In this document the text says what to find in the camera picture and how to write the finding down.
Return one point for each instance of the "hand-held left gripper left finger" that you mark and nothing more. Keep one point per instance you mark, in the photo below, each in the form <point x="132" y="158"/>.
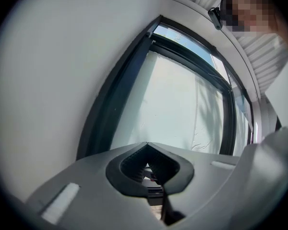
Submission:
<point x="86" y="195"/>

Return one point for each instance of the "clear upper window pane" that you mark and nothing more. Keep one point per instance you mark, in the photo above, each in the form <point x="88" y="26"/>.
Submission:
<point x="182" y="42"/>

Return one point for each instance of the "person's head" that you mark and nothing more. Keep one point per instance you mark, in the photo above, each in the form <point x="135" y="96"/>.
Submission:
<point x="252" y="11"/>

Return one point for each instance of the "adjacent frosted window pane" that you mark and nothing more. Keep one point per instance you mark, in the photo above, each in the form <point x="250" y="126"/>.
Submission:
<point x="241" y="128"/>

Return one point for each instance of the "black head-worn camera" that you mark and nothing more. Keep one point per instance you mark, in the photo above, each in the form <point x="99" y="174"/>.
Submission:
<point x="216" y="17"/>

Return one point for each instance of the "frosted window glass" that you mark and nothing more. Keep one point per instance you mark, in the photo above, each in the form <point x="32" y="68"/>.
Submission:
<point x="177" y="109"/>

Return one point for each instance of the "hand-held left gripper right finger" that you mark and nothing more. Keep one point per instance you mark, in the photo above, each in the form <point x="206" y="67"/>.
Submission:
<point x="211" y="188"/>

